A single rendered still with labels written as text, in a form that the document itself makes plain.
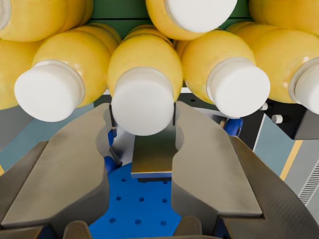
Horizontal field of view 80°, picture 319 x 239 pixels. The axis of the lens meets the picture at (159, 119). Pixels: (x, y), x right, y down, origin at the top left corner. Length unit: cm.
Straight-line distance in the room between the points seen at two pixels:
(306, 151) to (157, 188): 187
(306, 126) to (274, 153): 161
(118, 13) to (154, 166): 21
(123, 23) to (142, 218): 26
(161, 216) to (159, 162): 7
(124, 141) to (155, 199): 13
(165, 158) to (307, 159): 197
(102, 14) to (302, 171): 214
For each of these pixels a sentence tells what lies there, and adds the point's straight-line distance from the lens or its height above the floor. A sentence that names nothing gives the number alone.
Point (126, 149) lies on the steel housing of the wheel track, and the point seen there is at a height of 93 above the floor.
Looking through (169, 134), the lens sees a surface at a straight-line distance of 28.
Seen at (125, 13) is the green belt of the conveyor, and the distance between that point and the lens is 31.
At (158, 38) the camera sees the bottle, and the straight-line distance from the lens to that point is 17.
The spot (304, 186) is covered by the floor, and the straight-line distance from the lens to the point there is 243.
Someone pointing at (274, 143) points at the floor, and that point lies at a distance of 185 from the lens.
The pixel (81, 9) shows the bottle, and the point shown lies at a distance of 26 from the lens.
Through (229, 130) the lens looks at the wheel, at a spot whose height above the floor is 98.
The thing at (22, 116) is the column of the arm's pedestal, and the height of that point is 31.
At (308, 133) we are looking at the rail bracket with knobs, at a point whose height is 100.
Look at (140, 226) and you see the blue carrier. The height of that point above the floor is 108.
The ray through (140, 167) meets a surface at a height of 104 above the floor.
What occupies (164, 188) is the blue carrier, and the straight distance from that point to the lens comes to 29.
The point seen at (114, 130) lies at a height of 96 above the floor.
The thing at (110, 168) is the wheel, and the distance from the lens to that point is 33.
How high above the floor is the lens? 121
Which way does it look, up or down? 59 degrees down
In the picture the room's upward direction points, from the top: 176 degrees clockwise
